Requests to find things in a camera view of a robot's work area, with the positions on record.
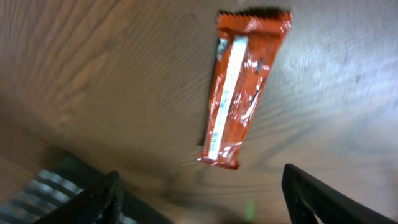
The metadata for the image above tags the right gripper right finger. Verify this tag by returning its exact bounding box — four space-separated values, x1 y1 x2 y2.
282 164 395 224

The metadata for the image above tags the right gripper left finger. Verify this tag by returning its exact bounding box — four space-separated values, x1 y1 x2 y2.
34 171 124 224

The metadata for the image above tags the red Top chocolate bar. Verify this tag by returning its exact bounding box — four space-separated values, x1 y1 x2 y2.
198 7 293 170

